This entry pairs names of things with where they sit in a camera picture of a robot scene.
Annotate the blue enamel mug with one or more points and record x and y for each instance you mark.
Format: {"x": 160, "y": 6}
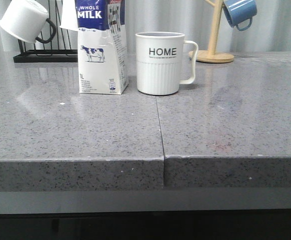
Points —
{"x": 238, "y": 11}

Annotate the black wire mug rack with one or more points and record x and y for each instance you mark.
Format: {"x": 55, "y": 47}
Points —
{"x": 62, "y": 48}

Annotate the white HOME mug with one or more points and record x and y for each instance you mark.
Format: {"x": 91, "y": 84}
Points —
{"x": 159, "y": 58}

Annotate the Pascual whole milk carton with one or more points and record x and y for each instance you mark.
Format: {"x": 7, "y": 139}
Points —
{"x": 101, "y": 46}

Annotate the white mug black handle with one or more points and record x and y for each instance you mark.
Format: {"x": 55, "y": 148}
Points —
{"x": 25, "y": 19}

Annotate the wooden mug tree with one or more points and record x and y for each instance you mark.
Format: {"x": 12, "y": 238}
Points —
{"x": 211, "y": 55}

